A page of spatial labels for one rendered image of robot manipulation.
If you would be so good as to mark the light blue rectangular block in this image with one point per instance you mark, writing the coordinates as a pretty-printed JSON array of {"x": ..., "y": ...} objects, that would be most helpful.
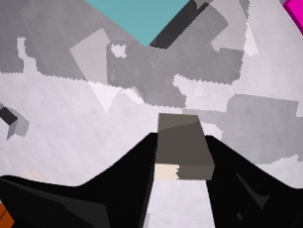
[{"x": 144, "y": 19}]

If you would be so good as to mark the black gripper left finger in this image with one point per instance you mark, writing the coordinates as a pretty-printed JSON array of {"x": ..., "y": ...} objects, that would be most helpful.
[{"x": 116, "y": 198}]

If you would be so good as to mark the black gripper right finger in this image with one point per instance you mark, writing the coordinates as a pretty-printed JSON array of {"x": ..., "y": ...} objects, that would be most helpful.
[{"x": 244, "y": 196}]

